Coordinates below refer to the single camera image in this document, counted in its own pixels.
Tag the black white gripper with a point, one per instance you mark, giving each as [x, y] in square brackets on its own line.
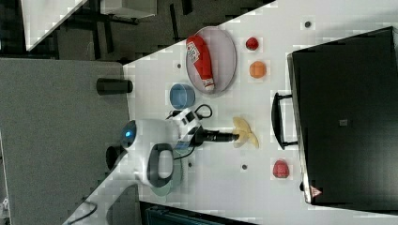
[191, 133]

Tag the yellow banana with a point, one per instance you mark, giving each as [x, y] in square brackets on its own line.
[244, 132]

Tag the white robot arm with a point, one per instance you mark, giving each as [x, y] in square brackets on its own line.
[148, 160]

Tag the green colander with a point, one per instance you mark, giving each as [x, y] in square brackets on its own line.
[174, 183]

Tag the blue bowl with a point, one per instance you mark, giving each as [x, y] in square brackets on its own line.
[182, 96]

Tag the red strawberry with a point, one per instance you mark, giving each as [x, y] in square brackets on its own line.
[280, 169]

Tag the orange fruit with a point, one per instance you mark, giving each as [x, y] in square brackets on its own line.
[258, 69]

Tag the grey round plate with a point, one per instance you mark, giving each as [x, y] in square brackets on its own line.
[223, 60]

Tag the red ketchup bottle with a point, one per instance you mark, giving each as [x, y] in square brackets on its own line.
[199, 55]

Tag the small red fruit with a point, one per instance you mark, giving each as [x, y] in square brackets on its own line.
[252, 44]

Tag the dark bin under table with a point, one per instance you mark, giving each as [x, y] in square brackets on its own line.
[156, 214]

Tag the black toaster oven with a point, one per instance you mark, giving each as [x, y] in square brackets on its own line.
[344, 96]

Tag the black cylinder post lower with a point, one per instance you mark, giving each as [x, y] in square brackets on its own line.
[114, 155]

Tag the black cylinder post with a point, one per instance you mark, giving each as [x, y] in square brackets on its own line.
[113, 86]
[114, 155]

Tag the black cylinder post upper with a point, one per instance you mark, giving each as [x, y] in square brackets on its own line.
[113, 86]

